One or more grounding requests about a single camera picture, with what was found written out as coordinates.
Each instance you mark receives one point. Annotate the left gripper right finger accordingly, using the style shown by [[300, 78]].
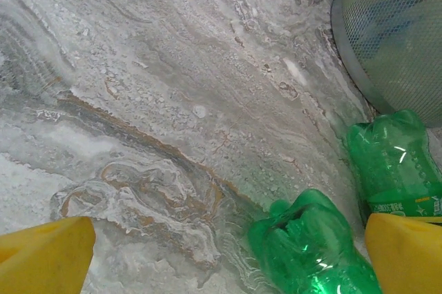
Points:
[[407, 259]]

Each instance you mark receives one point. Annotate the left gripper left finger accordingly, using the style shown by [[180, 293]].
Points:
[[41, 259]]

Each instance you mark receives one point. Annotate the green bottle yellow cap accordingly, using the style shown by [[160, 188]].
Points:
[[310, 256]]

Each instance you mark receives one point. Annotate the green bottle orange cap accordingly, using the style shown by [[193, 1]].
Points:
[[386, 163]]

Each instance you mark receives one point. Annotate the grey mesh bin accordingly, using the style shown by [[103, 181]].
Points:
[[397, 31]]

